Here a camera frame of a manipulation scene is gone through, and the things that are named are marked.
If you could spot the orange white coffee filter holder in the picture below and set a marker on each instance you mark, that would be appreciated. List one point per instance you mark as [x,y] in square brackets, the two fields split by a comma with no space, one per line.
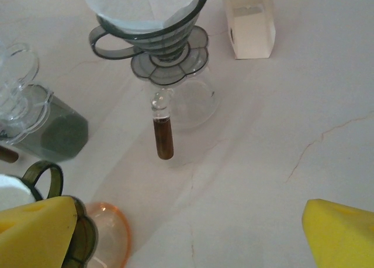
[251,37]

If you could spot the smoky grey plastic dripper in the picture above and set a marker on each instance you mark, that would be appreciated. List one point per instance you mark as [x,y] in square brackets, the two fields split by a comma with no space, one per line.
[163,46]

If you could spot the white paper coffee filter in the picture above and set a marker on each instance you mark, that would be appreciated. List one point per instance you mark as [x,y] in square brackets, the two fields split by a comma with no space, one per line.
[131,8]
[14,192]

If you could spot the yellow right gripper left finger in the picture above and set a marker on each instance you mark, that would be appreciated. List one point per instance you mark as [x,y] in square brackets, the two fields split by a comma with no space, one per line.
[35,236]

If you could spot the white lid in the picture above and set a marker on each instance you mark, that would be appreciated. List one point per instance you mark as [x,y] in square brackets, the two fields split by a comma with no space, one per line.
[20,75]

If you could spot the olive green plastic dripper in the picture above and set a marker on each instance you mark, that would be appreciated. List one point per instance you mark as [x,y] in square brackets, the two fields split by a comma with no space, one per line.
[84,236]

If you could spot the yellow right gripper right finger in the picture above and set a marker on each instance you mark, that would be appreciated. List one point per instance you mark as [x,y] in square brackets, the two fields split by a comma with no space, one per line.
[342,238]

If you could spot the orange glass server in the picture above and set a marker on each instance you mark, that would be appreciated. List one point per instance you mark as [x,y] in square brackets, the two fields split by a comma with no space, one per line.
[117,230]

